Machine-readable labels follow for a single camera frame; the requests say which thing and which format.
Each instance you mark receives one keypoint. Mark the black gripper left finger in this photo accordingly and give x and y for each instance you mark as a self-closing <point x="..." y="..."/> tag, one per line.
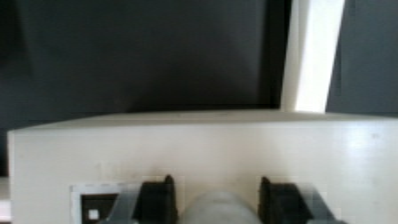
<point x="147" y="204"/>

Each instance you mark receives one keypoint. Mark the white right fence bar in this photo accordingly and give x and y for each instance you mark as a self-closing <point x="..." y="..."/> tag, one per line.
<point x="315" y="26"/>

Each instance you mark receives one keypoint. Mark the white cabinet body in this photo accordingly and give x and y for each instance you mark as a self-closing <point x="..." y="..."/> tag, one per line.
<point x="218" y="150"/>

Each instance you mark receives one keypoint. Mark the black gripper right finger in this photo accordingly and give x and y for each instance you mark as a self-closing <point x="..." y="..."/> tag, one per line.
<point x="289" y="207"/>

